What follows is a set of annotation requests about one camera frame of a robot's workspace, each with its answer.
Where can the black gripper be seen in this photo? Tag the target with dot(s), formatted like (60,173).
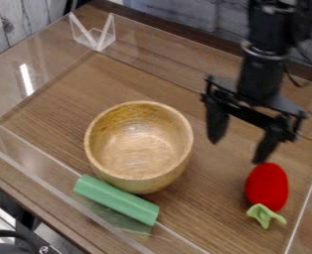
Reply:
(277,115)

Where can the red felt fruit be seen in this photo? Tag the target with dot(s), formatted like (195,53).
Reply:
(266,192)

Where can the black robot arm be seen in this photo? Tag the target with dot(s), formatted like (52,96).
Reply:
(279,25)

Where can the wooden bowl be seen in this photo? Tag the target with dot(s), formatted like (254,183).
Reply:
(137,144)

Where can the clear acrylic tray walls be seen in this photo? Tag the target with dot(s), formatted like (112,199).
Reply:
(56,85)

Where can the green rectangular block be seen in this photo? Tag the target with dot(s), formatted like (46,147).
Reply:
(116,199)

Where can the black metal stand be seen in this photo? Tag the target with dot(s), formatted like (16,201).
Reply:
(18,240)

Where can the clear acrylic corner bracket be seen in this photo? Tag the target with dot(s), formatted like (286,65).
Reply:
(93,38)

